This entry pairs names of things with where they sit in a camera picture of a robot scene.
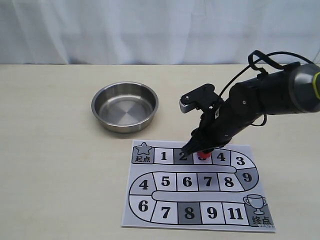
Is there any printed paper game board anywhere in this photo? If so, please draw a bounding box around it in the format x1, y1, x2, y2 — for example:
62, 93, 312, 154
121, 139, 276, 233

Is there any red cylinder game piece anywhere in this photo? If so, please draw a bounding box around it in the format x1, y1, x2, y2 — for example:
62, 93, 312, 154
196, 151, 211, 161

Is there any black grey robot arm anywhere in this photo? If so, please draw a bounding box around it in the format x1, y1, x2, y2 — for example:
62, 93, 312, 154
179, 62, 320, 156

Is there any white backdrop curtain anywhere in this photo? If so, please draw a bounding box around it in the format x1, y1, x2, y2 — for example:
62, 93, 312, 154
0, 0, 320, 65

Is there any stainless steel round bowl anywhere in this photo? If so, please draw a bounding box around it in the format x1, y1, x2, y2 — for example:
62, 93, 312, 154
90, 81, 159, 134

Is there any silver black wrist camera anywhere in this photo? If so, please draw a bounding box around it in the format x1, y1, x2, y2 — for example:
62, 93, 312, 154
179, 83, 224, 114

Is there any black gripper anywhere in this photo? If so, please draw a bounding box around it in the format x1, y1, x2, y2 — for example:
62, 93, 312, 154
181, 65, 297, 157

